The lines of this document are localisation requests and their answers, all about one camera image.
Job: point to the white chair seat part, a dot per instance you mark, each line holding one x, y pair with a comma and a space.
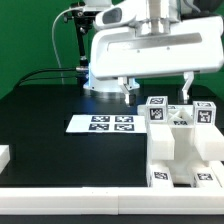
183, 132

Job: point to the white left fence bar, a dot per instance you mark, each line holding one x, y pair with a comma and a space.
4, 156

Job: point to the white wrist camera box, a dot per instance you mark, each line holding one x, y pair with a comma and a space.
126, 13

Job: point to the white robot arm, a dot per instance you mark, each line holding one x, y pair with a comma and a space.
160, 15

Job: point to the white chair side plank front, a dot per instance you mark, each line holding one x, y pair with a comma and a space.
160, 141

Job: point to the white chair side plank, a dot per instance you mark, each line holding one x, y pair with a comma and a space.
209, 143
160, 141

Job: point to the white tagged cube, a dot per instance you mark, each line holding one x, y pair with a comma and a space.
157, 109
204, 112

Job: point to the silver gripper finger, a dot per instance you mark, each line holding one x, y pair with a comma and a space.
188, 78
123, 83

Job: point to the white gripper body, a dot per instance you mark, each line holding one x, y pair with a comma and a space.
192, 45

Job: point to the white front fence bar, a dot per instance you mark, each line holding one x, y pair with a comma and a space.
111, 201

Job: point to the black camera stand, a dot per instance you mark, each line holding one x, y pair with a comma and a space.
83, 22

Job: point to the white paper tag sheet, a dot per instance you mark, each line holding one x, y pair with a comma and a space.
106, 124

